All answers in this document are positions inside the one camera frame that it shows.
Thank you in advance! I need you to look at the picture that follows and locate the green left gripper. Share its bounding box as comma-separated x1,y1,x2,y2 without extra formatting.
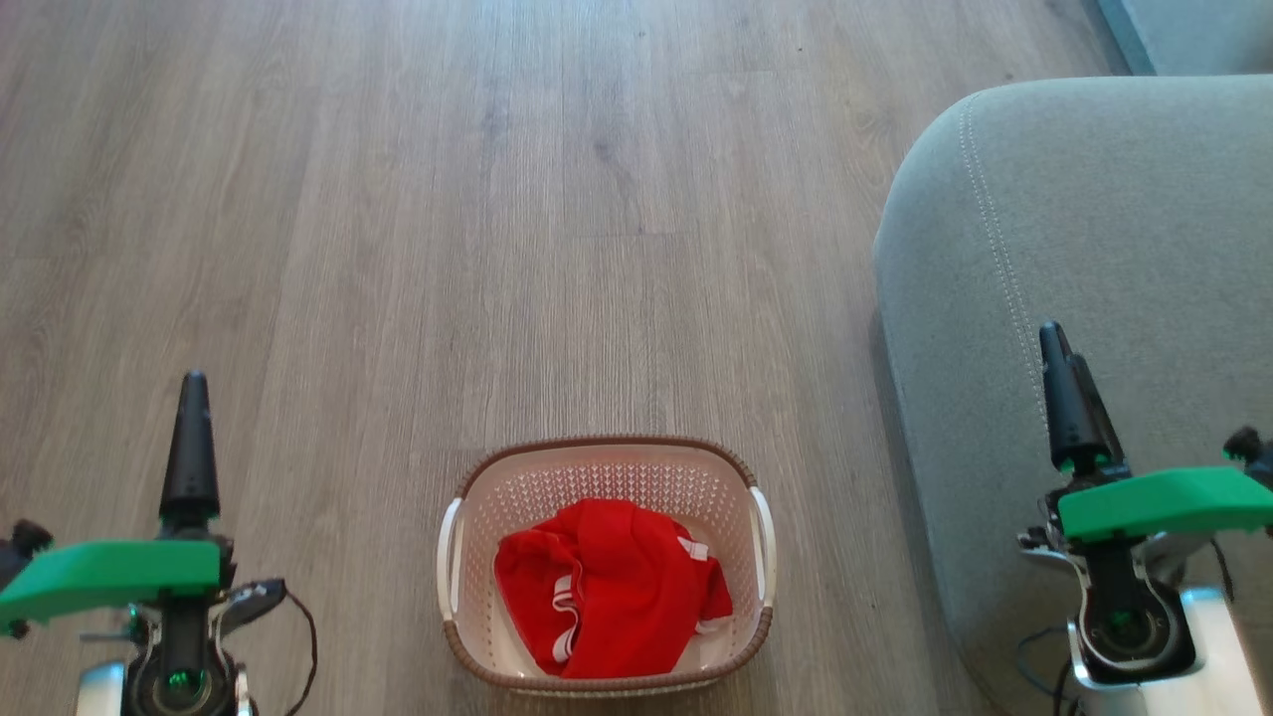
0,371,238,647

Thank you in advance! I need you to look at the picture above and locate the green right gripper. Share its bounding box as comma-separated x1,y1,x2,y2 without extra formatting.
1039,321,1273,543

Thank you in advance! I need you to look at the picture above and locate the red garment with white hem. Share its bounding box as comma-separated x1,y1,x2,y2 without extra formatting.
494,499,735,680

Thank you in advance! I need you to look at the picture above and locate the grey fabric sofa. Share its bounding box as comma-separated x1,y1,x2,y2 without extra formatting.
873,75,1273,716

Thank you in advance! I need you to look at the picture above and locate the cream laundry basket brown rim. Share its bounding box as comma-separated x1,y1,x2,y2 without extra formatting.
436,436,777,697

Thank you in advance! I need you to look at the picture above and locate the pale grey upholstered block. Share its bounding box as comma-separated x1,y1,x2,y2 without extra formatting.
1094,0,1273,77

